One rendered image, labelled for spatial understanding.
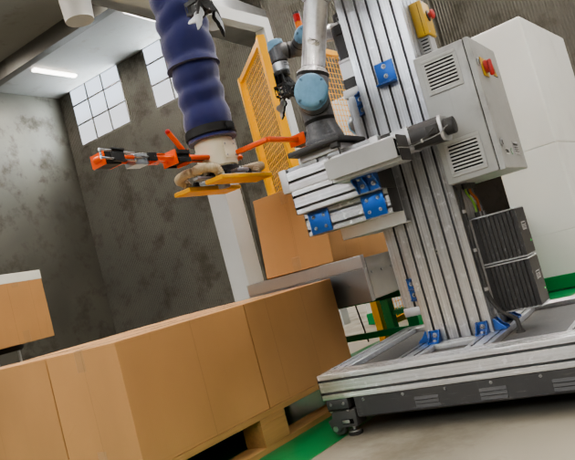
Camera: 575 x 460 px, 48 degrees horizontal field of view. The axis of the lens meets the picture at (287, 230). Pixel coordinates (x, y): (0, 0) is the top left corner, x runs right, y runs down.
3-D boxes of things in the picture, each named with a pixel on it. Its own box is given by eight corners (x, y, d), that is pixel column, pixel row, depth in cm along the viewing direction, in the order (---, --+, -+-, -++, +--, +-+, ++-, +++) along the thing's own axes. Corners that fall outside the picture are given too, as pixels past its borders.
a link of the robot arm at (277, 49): (284, 35, 293) (266, 38, 292) (290, 57, 292) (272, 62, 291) (282, 42, 301) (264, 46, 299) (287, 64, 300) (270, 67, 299)
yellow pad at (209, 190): (225, 193, 306) (223, 183, 306) (241, 187, 300) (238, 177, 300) (174, 198, 278) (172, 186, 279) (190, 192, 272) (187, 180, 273)
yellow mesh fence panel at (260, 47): (306, 358, 468) (233, 82, 483) (318, 353, 471) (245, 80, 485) (343, 366, 384) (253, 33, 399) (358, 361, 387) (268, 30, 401)
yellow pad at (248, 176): (256, 182, 295) (253, 172, 295) (273, 175, 289) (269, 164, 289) (205, 185, 267) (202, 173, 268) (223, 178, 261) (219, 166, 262)
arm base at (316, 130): (352, 139, 244) (345, 114, 245) (333, 137, 232) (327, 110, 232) (318, 151, 253) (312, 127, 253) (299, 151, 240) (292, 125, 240)
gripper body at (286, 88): (276, 99, 292) (269, 74, 293) (287, 101, 299) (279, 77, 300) (289, 93, 288) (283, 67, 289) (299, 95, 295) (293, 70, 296)
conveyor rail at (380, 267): (525, 240, 473) (517, 215, 475) (532, 239, 470) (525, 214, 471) (366, 300, 290) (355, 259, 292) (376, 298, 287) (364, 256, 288)
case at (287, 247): (333, 276, 366) (319, 207, 372) (394, 259, 343) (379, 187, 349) (266, 279, 318) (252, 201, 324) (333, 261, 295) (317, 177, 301)
